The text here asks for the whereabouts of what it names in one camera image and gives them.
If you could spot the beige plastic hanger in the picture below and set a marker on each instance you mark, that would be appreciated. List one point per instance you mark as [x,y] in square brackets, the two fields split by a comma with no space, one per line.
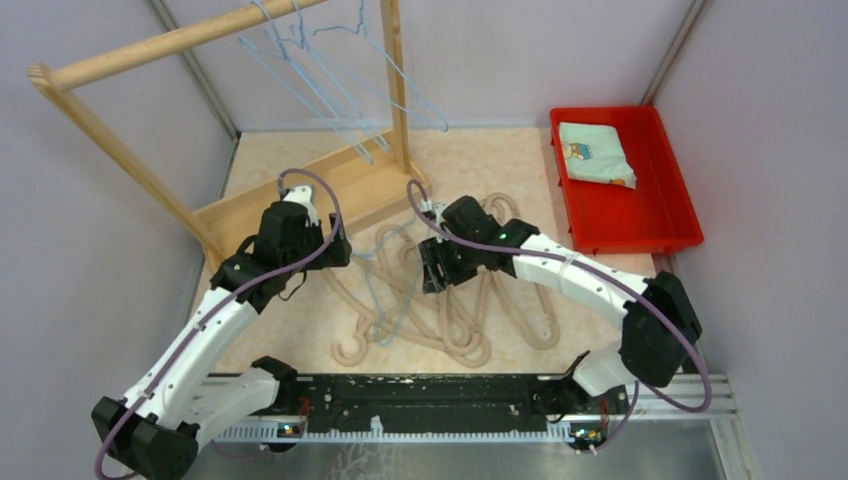
[397,253]
[417,331]
[463,333]
[531,316]

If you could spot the folded light green cloth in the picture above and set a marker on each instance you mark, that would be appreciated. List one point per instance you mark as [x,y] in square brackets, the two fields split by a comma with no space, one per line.
[594,153]

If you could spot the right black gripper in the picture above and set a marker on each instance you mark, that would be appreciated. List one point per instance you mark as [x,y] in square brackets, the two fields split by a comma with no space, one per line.
[434,250]

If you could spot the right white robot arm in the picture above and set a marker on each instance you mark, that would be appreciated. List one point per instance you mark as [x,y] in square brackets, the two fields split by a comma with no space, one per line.
[656,320]

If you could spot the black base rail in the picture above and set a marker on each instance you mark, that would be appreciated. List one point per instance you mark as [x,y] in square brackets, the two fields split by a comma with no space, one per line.
[453,403]

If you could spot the red plastic bin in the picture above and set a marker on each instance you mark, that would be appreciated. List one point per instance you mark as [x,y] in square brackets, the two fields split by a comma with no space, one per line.
[656,217]

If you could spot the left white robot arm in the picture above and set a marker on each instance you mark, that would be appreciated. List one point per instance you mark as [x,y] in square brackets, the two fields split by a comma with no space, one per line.
[159,425]

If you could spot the white cable duct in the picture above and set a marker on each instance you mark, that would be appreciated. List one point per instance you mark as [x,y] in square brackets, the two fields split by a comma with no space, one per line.
[271,432]

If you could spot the wooden clothes rack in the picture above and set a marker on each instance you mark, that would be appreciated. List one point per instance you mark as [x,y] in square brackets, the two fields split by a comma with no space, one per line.
[367,193]

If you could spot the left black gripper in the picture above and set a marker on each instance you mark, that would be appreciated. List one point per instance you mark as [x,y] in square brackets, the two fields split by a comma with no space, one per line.
[337,256]

